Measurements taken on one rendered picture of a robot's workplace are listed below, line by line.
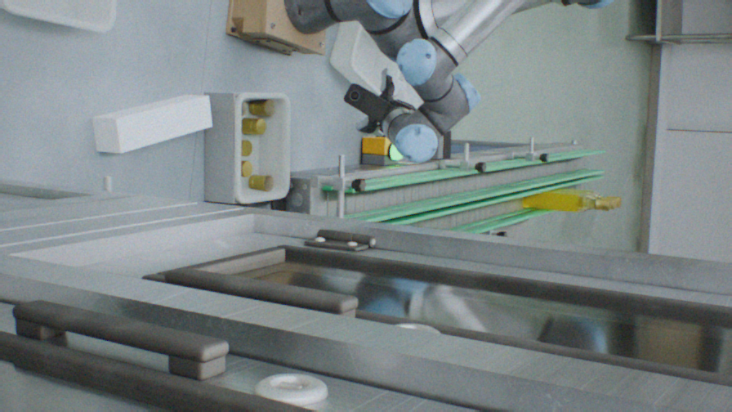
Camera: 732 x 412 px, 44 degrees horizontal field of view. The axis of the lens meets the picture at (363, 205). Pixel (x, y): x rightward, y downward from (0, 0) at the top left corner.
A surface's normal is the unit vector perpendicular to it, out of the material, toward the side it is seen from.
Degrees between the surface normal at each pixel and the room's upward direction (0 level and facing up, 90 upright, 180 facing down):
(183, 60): 0
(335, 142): 0
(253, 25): 90
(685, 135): 90
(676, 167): 90
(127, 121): 0
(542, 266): 90
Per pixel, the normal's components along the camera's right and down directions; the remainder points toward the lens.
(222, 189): -0.53, 0.10
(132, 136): 0.84, 0.09
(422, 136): 0.22, 0.36
